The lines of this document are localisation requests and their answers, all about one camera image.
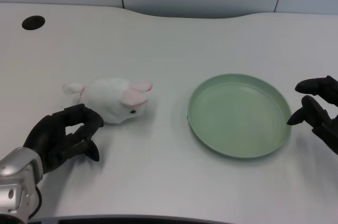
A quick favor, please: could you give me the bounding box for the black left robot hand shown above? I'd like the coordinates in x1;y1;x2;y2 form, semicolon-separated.
23;104;105;175

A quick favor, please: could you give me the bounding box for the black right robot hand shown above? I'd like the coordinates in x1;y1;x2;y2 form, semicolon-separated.
286;75;338;156

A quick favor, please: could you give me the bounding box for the white rabbit plush doll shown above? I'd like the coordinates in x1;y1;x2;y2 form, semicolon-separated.
62;77;154;125

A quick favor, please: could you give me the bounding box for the green round plate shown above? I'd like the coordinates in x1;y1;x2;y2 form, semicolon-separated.
186;73;293;160

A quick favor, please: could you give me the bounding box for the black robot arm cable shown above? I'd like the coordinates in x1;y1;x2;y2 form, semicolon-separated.
27;185;43;219

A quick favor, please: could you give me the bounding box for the black round cable hole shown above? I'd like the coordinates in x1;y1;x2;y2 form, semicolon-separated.
21;15;46;31

